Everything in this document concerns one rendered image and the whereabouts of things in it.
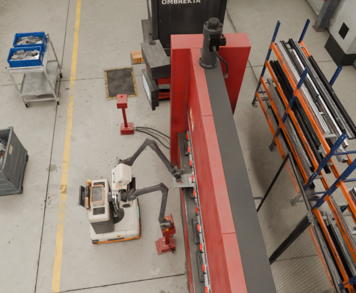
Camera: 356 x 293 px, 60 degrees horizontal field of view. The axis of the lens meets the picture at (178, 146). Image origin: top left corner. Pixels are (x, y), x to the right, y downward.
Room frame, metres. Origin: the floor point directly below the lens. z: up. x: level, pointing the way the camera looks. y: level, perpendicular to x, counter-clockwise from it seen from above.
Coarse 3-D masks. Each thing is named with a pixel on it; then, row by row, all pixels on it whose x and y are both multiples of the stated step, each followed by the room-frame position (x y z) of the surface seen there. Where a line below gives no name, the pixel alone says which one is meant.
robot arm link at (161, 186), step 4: (160, 184) 1.59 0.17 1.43; (164, 184) 1.61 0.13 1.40; (144, 188) 1.58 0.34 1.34; (148, 188) 1.57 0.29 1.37; (152, 188) 1.56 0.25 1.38; (156, 188) 1.56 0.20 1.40; (160, 188) 1.55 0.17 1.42; (164, 188) 1.56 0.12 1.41; (168, 188) 1.59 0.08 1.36; (132, 192) 1.55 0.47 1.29; (136, 192) 1.55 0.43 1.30; (140, 192) 1.55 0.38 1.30; (144, 192) 1.55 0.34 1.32; (148, 192) 1.54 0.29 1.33; (128, 196) 1.52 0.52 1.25; (132, 196) 1.52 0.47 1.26
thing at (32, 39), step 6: (18, 36) 4.72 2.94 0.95; (24, 36) 4.74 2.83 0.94; (30, 36) 4.72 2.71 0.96; (36, 36) 4.77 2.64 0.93; (42, 36) 4.79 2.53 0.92; (18, 42) 4.52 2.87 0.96; (24, 42) 4.52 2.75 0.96; (30, 42) 4.51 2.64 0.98; (36, 42) 4.54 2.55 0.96; (42, 42) 4.49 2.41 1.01; (42, 48) 4.47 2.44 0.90
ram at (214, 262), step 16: (192, 80) 2.57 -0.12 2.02; (192, 96) 2.48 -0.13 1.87; (192, 112) 2.38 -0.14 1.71; (192, 128) 2.28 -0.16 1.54; (192, 144) 2.18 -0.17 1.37; (208, 176) 1.33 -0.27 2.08; (208, 192) 1.24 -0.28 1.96; (208, 208) 1.15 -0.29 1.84; (208, 224) 1.06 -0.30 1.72; (208, 240) 0.96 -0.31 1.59; (208, 256) 0.86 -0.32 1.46; (224, 288) 0.48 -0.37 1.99
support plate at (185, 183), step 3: (183, 174) 1.98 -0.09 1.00; (186, 174) 1.99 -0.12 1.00; (189, 174) 1.99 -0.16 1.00; (174, 177) 1.94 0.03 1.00; (183, 177) 1.94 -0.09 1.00; (186, 177) 1.94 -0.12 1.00; (189, 177) 1.95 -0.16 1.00; (174, 180) 1.89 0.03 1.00; (183, 180) 1.90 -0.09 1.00; (186, 180) 1.90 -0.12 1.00; (174, 183) 1.85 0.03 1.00; (177, 183) 1.86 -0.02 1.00; (180, 183) 1.86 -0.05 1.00; (183, 183) 1.86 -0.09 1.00; (186, 183) 1.86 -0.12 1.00; (174, 186) 1.81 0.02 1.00; (177, 186) 1.82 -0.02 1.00; (180, 186) 1.82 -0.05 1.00; (183, 186) 1.82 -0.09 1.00; (186, 186) 1.82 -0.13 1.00; (189, 186) 1.82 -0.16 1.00; (192, 186) 1.83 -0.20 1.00
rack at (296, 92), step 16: (304, 32) 4.30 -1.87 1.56; (272, 48) 4.16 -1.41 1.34; (304, 48) 4.13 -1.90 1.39; (272, 80) 4.15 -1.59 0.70; (256, 96) 4.21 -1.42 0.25; (288, 112) 3.16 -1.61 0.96; (320, 112) 2.77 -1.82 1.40; (272, 128) 3.35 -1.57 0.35; (272, 144) 3.19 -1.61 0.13; (304, 144) 2.55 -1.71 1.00; (336, 144) 2.13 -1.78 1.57; (352, 160) 2.28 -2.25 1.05; (304, 176) 2.24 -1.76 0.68; (320, 176) 2.45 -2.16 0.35; (336, 176) 2.27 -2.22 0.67; (320, 192) 2.19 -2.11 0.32
